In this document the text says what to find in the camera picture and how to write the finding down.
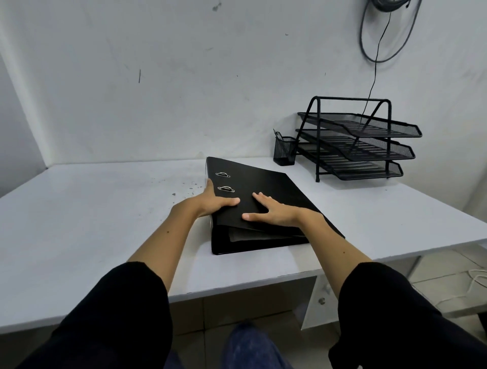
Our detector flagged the person's left hand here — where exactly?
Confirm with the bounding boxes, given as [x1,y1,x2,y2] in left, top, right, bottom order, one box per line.
[190,179,241,218]

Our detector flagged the grey paper sheets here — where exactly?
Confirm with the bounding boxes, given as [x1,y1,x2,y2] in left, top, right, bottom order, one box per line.
[228,227,306,243]

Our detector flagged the white desk support panel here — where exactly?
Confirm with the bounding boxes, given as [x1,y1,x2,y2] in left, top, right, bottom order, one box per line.
[300,273,340,331]

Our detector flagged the person's right hand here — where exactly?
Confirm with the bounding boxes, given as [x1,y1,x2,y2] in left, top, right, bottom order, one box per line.
[242,192,306,228]

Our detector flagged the black lever arch binder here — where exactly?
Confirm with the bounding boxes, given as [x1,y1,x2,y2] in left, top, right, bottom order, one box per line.
[205,157,345,255]

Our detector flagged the person's left forearm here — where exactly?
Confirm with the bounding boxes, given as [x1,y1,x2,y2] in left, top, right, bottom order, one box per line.
[127,198,201,294]

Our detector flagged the person's right forearm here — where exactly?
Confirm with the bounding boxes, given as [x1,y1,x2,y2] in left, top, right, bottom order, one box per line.
[296,209,374,299]

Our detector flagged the white cable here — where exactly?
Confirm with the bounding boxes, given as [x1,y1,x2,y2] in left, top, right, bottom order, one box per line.
[435,269,487,307]

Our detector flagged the black left sleeve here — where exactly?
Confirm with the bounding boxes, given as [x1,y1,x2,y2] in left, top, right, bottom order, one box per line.
[15,262,173,369]

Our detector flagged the black mesh tray rack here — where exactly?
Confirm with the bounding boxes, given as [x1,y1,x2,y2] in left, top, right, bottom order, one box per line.
[295,96,423,183]

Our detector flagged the black right sleeve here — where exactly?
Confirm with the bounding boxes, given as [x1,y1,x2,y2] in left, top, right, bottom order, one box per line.
[328,262,487,369]

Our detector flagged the black mesh pen cup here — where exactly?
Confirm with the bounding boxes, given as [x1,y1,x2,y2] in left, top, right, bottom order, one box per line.
[273,136,298,167]

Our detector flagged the dark coiled cable bundle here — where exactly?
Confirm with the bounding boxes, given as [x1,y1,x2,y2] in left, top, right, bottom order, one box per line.
[371,0,412,13]

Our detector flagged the blue jeans leg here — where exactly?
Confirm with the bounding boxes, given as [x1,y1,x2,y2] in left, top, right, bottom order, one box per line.
[221,322,294,369]

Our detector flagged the grey looped cable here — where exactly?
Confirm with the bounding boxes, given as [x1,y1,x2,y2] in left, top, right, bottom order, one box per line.
[359,0,423,64]

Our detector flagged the black sleeve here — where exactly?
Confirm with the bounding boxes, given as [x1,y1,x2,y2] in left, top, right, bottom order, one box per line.
[15,262,173,369]
[328,262,487,369]

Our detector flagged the thin black cable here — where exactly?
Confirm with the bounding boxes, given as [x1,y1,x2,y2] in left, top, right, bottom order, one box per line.
[360,11,392,117]

